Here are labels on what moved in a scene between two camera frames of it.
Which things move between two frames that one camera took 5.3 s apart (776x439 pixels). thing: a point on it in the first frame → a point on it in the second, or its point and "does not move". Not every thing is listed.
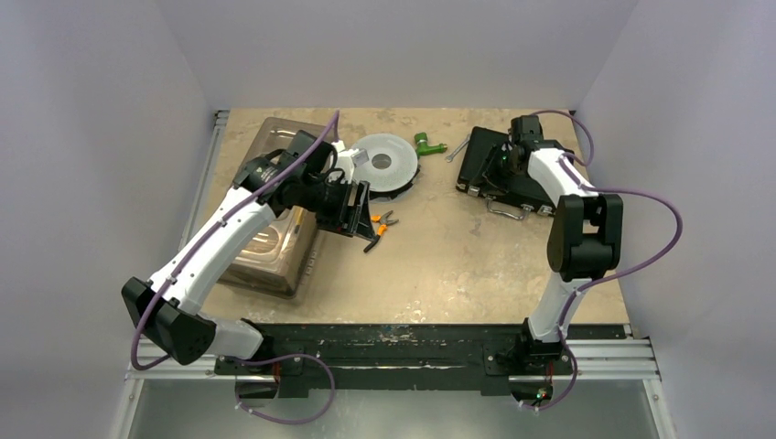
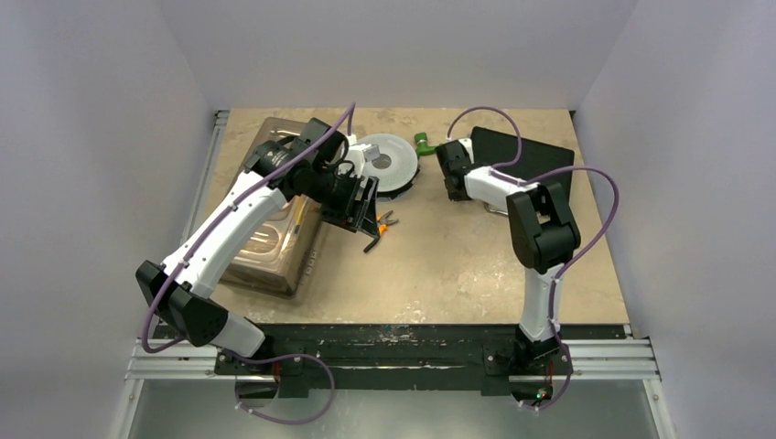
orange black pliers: [383, 221] does not move
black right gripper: [506, 171] → [443, 154]
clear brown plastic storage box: [280, 260] does not move
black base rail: [311, 360] does not move
